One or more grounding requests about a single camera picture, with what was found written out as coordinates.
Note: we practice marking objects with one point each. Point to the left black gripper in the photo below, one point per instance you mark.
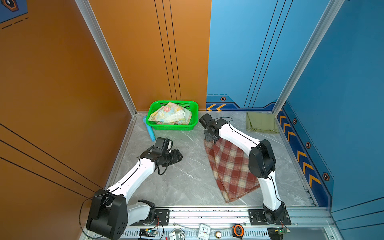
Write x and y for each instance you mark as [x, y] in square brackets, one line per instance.
[176, 157]

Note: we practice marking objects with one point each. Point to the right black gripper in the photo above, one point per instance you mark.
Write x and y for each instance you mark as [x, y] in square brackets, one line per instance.
[206, 137]

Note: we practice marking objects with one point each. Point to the red plaid skirt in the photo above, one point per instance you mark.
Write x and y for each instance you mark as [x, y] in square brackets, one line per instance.
[230, 166]

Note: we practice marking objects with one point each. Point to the olive green skirt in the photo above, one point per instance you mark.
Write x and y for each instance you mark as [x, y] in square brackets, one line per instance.
[261, 122]

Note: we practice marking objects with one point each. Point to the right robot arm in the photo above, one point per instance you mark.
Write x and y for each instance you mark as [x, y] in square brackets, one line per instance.
[261, 163]

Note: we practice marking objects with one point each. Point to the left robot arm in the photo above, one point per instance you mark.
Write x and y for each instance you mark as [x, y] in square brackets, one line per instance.
[110, 212]

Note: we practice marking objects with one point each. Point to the light blue tube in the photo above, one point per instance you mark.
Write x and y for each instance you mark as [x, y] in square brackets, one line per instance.
[149, 129]

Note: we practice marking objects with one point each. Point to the green plastic basket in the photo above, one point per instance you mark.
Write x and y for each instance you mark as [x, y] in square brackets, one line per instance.
[190, 105]

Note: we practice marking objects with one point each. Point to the cream yellow cloth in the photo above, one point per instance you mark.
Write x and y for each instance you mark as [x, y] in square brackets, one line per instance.
[171, 114]

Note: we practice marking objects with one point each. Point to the green circuit board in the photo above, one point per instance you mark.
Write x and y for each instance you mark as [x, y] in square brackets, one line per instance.
[148, 234]

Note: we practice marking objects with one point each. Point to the white power plug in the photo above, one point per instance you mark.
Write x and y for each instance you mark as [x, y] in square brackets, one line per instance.
[177, 234]

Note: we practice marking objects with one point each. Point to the white square clock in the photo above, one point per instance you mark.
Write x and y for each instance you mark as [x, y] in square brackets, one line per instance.
[204, 232]

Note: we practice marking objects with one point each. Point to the orange black tape measure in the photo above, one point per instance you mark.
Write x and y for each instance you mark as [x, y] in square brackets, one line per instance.
[238, 231]

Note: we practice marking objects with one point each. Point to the right small circuit board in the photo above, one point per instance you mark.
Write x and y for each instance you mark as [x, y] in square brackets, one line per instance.
[283, 231]

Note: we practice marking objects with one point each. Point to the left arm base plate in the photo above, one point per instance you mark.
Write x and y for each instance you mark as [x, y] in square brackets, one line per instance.
[162, 215]

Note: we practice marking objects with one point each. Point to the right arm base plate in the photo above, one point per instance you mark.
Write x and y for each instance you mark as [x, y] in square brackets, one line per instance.
[261, 217]

